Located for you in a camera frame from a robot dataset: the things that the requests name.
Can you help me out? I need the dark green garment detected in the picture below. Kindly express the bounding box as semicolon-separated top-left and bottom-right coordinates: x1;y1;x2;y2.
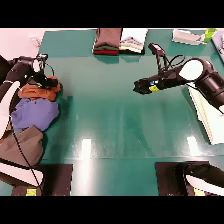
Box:
93;45;121;52

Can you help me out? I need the purple garment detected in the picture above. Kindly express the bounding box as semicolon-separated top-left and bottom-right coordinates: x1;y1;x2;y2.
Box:
11;97;61;133

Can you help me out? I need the red garment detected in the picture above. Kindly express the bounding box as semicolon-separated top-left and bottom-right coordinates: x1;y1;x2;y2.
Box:
92;49;120;56

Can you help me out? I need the large white garment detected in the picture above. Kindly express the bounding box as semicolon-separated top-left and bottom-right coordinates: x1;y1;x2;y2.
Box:
187;87;224;146

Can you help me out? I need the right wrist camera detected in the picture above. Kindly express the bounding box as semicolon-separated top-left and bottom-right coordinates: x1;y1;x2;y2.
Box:
147;42;169;73

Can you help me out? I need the brown garment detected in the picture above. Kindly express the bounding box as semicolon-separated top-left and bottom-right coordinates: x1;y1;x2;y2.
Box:
94;27;124;49

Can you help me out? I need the orange garment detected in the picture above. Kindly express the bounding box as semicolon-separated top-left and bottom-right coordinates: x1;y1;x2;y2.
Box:
17;75;63;102

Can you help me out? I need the grey-brown garment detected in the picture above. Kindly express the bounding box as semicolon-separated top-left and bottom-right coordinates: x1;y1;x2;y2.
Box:
0;125;46;168

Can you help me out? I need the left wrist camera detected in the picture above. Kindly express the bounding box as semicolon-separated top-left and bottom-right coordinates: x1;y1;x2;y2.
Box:
36;53;50;65

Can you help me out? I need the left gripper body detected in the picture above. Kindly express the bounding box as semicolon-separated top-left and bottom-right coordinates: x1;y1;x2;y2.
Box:
33;71;59;90

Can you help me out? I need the light green garment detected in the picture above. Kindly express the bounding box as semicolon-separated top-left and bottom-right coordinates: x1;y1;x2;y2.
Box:
203;27;218;43

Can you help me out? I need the black cable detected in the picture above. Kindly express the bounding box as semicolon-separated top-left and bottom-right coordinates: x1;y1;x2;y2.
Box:
9;113;44;196
159;53;187;72

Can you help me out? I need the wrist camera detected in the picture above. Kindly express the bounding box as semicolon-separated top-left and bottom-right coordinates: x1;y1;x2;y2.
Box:
36;53;50;65
147;42;169;73

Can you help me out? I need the white folded garment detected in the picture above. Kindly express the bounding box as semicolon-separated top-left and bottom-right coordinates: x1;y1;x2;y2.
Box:
172;28;205;46

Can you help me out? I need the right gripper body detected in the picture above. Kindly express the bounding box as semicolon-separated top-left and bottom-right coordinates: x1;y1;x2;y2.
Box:
133;73;172;96

